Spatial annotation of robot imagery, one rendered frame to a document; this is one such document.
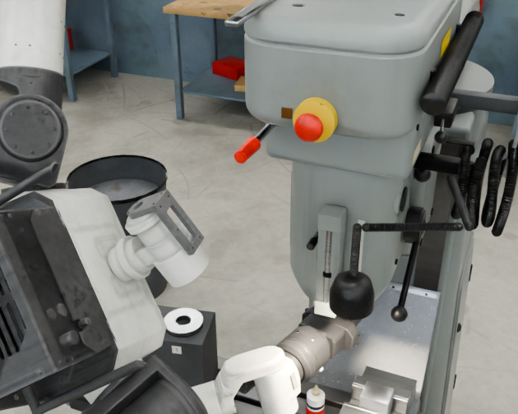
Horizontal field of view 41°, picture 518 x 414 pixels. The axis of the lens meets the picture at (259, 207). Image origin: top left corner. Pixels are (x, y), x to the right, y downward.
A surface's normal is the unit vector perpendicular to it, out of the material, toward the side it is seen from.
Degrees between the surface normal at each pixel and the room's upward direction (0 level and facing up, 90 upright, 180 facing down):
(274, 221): 0
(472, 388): 0
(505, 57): 90
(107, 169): 86
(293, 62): 90
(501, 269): 0
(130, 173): 86
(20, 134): 61
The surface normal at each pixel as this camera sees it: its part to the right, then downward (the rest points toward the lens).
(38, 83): 0.36, -0.02
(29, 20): 0.07, -0.03
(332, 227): -0.37, 0.47
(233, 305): 0.00, -0.87
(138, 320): 0.84, -0.43
